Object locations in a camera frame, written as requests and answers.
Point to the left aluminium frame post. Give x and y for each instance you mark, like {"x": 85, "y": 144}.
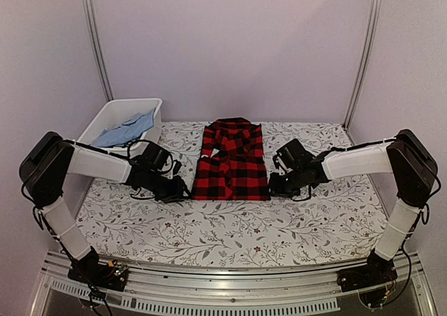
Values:
{"x": 92, "y": 28}

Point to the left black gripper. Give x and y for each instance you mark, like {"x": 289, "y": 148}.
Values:
{"x": 177, "y": 194}

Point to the aluminium front rail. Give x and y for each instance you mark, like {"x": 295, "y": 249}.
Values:
{"x": 56, "y": 265}

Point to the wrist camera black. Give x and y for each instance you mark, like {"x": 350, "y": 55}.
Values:
{"x": 155, "y": 157}
{"x": 292, "y": 156}

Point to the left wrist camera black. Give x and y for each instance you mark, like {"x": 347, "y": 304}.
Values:
{"x": 155, "y": 157}

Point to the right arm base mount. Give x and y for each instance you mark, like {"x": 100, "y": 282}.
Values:
{"x": 376, "y": 271}

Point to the red black plaid shirt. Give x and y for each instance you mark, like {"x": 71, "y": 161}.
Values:
{"x": 231, "y": 165}

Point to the right aluminium frame post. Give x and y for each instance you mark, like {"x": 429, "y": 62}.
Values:
{"x": 372, "y": 21}

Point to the perforated metal cable tray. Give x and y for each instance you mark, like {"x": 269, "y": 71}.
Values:
{"x": 238, "y": 293}

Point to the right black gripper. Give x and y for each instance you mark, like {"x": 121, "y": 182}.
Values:
{"x": 275, "y": 189}

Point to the light blue shirt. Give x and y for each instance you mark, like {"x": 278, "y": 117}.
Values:
{"x": 125, "y": 132}

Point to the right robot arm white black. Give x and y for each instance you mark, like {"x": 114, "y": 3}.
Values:
{"x": 404, "y": 156}

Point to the aluminium frame post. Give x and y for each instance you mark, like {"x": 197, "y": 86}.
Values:
{"x": 372, "y": 21}
{"x": 92, "y": 28}

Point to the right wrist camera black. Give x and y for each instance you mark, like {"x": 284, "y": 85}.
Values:
{"x": 292, "y": 156}

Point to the floral patterned table cloth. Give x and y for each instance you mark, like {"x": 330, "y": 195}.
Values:
{"x": 338, "y": 221}

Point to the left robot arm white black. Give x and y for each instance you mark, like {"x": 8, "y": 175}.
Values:
{"x": 44, "y": 170}

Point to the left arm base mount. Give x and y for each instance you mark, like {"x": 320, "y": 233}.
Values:
{"x": 91, "y": 271}

